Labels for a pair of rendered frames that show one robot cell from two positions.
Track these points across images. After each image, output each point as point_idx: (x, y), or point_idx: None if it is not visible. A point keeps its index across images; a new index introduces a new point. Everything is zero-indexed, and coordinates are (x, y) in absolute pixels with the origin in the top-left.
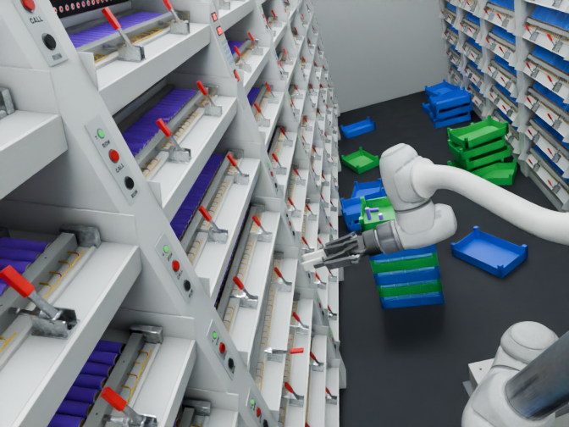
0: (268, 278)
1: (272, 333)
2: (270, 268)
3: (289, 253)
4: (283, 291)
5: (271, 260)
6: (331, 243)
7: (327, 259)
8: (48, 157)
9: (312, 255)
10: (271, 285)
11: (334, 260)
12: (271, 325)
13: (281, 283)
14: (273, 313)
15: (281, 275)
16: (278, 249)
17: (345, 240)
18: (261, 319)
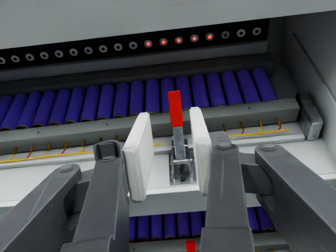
0: (187, 115)
1: (19, 170)
2: (227, 111)
3: (334, 141)
4: (167, 166)
5: (99, 22)
6: (268, 166)
7: (93, 169)
8: None
9: (192, 129)
10: (186, 136)
11: (43, 196)
12: (35, 161)
13: (172, 144)
14: (82, 161)
15: (175, 124)
16: (322, 106)
17: (331, 250)
18: (37, 132)
